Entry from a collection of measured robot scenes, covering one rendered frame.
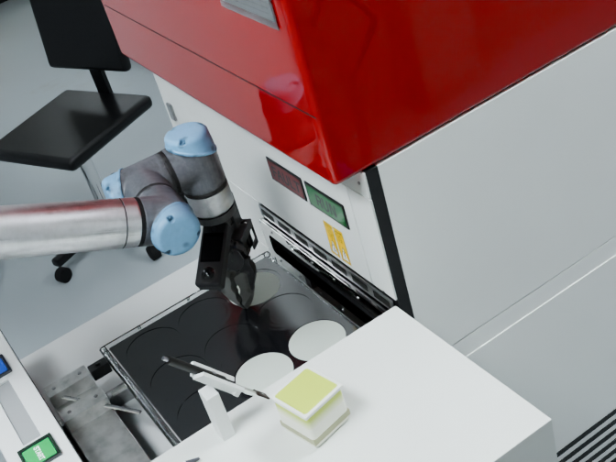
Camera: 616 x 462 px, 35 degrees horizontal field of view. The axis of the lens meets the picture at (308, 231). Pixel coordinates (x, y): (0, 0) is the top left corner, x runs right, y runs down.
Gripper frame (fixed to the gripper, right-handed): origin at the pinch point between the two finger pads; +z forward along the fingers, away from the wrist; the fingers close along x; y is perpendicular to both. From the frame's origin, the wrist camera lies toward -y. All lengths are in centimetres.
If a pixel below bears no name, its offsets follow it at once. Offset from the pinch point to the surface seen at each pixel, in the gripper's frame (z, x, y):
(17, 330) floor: 91, 144, 99
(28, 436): -4.3, 25.0, -34.8
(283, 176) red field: -19.1, -10.1, 11.5
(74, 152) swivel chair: 40, 113, 132
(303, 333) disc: 1.3, -12.8, -6.5
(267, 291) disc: 1.2, -3.0, 4.9
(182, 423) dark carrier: 1.4, 2.9, -26.7
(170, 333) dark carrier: 1.4, 12.9, -5.3
